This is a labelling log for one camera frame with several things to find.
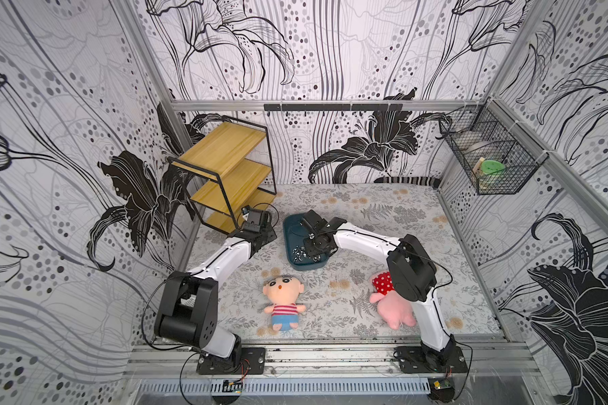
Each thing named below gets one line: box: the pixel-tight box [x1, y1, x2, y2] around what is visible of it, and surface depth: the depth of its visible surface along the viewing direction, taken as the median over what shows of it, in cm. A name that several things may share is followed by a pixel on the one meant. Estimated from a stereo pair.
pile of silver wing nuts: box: [292, 244, 321, 263], surface depth 97 cm
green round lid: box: [481, 159, 505, 175], surface depth 81 cm
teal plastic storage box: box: [282, 212, 331, 271], surface depth 95 cm
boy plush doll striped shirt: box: [261, 267, 306, 330], surface depth 80 cm
